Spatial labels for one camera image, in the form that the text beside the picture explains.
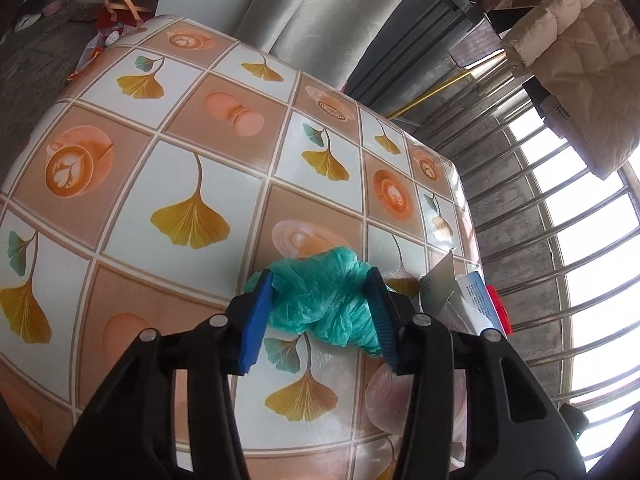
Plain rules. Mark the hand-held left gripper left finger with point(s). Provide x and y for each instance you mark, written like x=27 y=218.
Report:
x=257 y=312

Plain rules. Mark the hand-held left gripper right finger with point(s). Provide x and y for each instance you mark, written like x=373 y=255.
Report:
x=380 y=312

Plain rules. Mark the green plastic bag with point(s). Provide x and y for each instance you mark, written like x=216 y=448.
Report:
x=320 y=285

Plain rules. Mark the silver paper carton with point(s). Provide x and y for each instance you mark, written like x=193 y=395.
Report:
x=440 y=285

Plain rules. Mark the white and blue packet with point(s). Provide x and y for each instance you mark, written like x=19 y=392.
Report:
x=475 y=295

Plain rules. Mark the red foil wrapper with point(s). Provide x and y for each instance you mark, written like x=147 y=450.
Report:
x=501 y=310

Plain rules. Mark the metal window railing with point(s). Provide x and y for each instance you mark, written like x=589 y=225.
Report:
x=505 y=240

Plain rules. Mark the ginkgo leaf printed tablecloth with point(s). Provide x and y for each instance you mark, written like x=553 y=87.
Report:
x=200 y=125

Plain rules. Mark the yellow pole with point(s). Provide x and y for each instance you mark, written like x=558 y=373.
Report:
x=430 y=94

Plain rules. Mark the dark hanging garment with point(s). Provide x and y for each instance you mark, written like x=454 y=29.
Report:
x=550 y=110

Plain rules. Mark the grey patterned panel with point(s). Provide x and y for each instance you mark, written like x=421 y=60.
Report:
x=320 y=10

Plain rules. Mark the dark metal frame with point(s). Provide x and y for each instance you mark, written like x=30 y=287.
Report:
x=425 y=45

